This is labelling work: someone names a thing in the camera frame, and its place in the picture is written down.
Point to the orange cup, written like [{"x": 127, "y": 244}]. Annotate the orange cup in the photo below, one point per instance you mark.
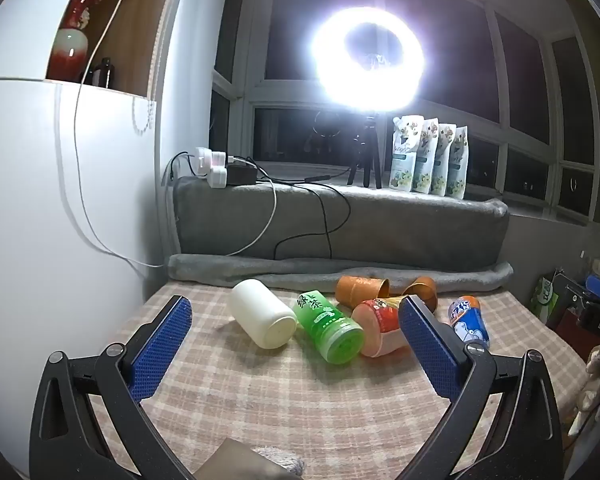
[{"x": 360, "y": 290}]

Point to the small brown cup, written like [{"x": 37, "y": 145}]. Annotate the small brown cup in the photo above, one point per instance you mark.
[{"x": 424, "y": 290}]

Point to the red and white vase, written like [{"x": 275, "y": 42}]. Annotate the red and white vase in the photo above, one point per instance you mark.
[{"x": 70, "y": 45}]

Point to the rolled grey blanket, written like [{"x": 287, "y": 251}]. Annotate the rolled grey blanket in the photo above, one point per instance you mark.
[{"x": 300, "y": 272}]

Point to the white power strip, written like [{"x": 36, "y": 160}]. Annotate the white power strip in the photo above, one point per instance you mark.
[{"x": 202, "y": 162}]

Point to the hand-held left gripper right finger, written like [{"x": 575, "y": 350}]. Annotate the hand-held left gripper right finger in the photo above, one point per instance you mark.
[{"x": 430, "y": 345}]

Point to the red and pink cup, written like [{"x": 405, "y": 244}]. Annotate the red and pink cup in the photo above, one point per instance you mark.
[{"x": 377, "y": 327}]

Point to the green packet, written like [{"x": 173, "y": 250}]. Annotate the green packet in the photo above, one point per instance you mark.
[{"x": 545, "y": 297}]

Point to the beige plush toy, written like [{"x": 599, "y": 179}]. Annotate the beige plush toy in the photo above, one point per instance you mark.
[{"x": 592, "y": 390}]

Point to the white plug charger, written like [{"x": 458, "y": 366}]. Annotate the white plug charger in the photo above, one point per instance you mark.
[{"x": 218, "y": 178}]

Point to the black power adapter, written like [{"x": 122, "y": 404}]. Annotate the black power adapter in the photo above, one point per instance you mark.
[{"x": 242, "y": 172}]

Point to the white cup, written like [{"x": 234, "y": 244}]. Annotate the white cup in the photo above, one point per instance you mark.
[{"x": 260, "y": 315}]

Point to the black tripod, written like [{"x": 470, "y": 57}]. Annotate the black tripod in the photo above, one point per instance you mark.
[{"x": 367, "y": 152}]

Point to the brown fuzzy cloth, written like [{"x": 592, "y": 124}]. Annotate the brown fuzzy cloth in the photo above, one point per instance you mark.
[{"x": 250, "y": 462}]

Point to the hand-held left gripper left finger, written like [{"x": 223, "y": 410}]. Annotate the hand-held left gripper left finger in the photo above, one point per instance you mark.
[{"x": 160, "y": 345}]

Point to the green printed cup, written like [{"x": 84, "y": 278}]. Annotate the green printed cup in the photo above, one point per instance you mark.
[{"x": 327, "y": 325}]

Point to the blue printed cup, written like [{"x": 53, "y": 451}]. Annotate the blue printed cup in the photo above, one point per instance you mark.
[{"x": 467, "y": 322}]

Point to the dark bottle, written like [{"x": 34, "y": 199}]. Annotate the dark bottle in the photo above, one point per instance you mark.
[{"x": 104, "y": 74}]

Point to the white green refill pouch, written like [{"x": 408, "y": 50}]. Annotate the white green refill pouch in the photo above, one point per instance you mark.
[
  {"x": 404, "y": 155},
  {"x": 458, "y": 165},
  {"x": 426, "y": 160},
  {"x": 445, "y": 162}
]

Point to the checked bed sheet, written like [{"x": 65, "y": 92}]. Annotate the checked bed sheet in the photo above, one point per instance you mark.
[{"x": 290, "y": 400}]

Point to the white cabinet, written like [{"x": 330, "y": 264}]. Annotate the white cabinet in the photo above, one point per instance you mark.
[{"x": 30, "y": 260}]

